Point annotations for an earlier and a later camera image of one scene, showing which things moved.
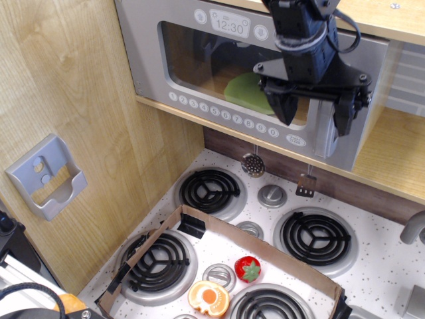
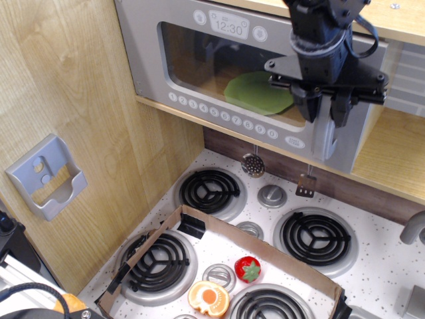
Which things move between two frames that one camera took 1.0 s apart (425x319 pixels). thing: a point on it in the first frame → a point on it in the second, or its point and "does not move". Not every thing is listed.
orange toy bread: [71, 304] does not move
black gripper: [311, 64] → [324, 59]
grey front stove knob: [221, 274] does not move
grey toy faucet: [414, 224] does not move
